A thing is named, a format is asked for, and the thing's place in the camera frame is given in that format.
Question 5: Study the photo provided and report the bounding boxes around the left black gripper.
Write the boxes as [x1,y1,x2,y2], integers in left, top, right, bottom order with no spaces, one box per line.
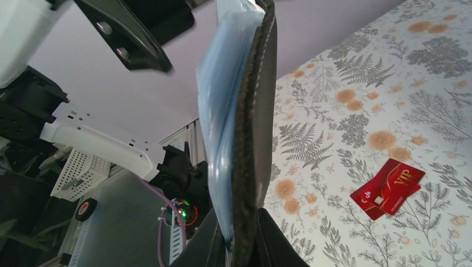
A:
[75,0,195,73]

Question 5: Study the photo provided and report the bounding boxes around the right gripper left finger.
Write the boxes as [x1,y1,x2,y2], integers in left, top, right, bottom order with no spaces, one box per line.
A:
[170,210,225,267]

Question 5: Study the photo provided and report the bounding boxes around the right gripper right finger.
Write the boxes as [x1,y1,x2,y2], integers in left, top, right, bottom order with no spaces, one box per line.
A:
[258,208,308,267]

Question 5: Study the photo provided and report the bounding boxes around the dark red card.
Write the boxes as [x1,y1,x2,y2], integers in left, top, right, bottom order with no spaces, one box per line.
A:
[350,182,421,220]

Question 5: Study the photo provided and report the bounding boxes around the black leather card holder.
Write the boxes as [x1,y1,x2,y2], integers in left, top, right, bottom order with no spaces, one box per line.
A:
[196,1,277,266]

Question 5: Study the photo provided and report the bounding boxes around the red VIP card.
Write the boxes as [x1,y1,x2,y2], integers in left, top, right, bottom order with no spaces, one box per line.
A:
[363,159,425,215]

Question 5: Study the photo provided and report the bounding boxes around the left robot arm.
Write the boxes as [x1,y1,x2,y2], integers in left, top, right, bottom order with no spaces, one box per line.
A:
[1,1,208,232]

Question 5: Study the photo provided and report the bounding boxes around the black tape roll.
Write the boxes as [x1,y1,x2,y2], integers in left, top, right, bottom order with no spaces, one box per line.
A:
[74,198,98,222]

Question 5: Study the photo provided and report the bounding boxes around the white perforated basket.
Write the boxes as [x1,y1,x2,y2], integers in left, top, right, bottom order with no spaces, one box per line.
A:
[50,149,111,202]

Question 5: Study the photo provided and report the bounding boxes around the floral patterned table mat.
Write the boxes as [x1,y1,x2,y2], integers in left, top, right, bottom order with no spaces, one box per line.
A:
[264,1,471,266]

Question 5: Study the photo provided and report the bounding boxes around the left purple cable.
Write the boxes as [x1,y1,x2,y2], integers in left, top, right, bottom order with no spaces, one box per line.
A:
[138,176,188,267]

